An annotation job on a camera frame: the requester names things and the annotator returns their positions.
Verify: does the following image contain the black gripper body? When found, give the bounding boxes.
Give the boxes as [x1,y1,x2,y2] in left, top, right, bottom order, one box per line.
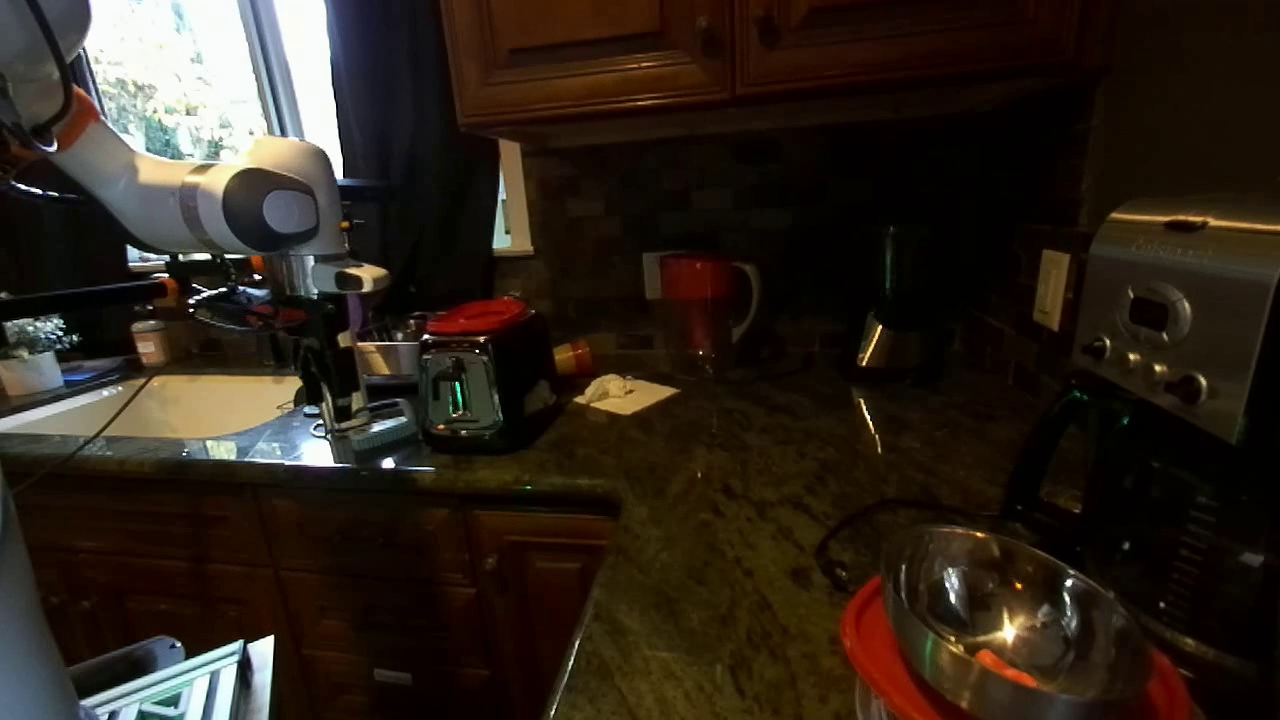
[272,289,369,357]

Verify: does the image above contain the white kitchen sink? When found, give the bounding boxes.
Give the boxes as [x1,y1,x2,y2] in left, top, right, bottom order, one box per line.
[0,366,311,451]

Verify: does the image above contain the black toaster red top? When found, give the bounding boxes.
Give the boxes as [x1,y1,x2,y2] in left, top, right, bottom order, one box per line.
[414,293,565,456]

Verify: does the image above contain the wooden lower cabinet unit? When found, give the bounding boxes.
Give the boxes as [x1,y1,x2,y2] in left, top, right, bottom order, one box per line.
[11,470,622,720]

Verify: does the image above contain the kitchen window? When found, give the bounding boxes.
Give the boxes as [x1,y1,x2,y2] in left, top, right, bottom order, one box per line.
[78,0,344,256]

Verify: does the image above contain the brown soap bottle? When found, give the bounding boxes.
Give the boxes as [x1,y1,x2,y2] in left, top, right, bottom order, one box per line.
[153,273,191,363]

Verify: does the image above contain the wooden drawer front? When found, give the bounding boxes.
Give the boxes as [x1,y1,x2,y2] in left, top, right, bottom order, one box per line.
[279,572,481,657]
[272,497,471,580]

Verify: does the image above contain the small glass cup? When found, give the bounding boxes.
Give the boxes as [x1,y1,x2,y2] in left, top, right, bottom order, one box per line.
[127,316,170,370]

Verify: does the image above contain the dark window curtain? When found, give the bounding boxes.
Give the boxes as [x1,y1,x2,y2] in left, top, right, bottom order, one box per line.
[0,172,137,295]
[324,0,505,316]

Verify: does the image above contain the small orange fruit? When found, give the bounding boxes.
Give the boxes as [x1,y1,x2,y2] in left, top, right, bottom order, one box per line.
[552,335,601,379]

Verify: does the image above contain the white paper napkin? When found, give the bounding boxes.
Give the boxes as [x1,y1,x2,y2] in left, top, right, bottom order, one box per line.
[570,370,684,418]

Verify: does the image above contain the small potted plant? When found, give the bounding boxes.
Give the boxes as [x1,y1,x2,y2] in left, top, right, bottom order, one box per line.
[0,311,73,404]

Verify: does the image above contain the wooden lower cabinet door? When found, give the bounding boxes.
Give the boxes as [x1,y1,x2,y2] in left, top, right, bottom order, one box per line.
[471,513,618,720]

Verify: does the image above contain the wooden cabinet door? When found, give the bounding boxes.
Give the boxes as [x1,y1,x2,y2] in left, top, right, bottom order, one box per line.
[471,513,618,720]
[733,0,1091,101]
[437,0,739,132]

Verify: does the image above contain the white dishwasher rack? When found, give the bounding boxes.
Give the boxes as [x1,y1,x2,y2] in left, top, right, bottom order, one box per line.
[73,630,279,720]

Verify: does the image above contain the red mug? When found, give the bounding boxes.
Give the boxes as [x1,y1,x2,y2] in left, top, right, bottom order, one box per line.
[654,252,768,361]

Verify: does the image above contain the wooden upper cabinet door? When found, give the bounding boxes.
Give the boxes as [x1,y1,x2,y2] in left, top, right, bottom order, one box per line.
[733,0,1091,101]
[437,0,739,132]

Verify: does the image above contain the red lid container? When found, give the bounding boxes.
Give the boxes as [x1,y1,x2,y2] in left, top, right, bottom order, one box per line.
[834,572,1202,720]

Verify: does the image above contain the stainless steel bowl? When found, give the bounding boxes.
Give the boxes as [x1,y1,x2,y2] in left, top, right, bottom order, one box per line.
[882,519,1151,720]

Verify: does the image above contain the silver coffee maker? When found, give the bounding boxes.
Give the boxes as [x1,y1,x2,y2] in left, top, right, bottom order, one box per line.
[995,197,1280,685]

